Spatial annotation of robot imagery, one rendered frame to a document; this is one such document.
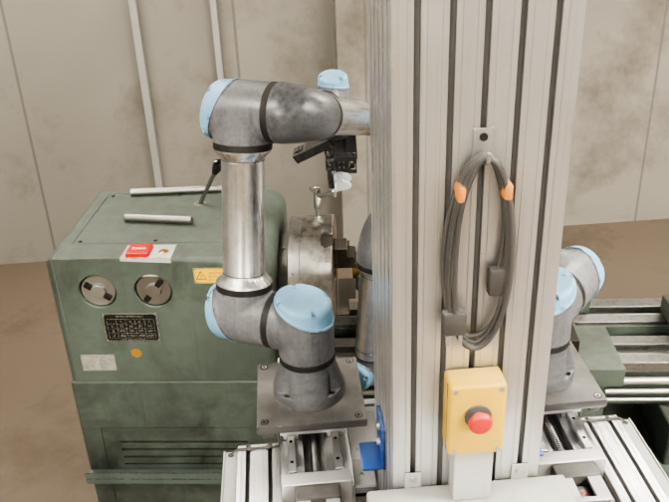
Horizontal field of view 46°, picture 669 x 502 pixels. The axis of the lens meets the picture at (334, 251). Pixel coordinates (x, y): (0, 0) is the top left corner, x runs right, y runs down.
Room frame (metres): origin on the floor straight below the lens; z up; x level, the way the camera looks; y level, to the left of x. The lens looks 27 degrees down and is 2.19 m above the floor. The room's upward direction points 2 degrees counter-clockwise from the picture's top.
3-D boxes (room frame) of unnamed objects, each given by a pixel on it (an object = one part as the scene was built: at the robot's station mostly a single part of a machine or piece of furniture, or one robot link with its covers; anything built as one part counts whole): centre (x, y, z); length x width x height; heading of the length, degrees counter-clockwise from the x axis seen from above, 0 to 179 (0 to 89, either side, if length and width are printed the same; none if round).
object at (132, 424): (2.08, 0.45, 0.43); 0.60 x 0.48 x 0.86; 87
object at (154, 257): (1.88, 0.49, 1.23); 0.13 x 0.08 x 0.06; 87
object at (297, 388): (1.38, 0.07, 1.21); 0.15 x 0.15 x 0.10
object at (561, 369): (1.41, -0.43, 1.21); 0.15 x 0.15 x 0.10
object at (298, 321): (1.38, 0.07, 1.33); 0.13 x 0.12 x 0.14; 68
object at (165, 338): (2.08, 0.45, 1.06); 0.59 x 0.48 x 0.39; 87
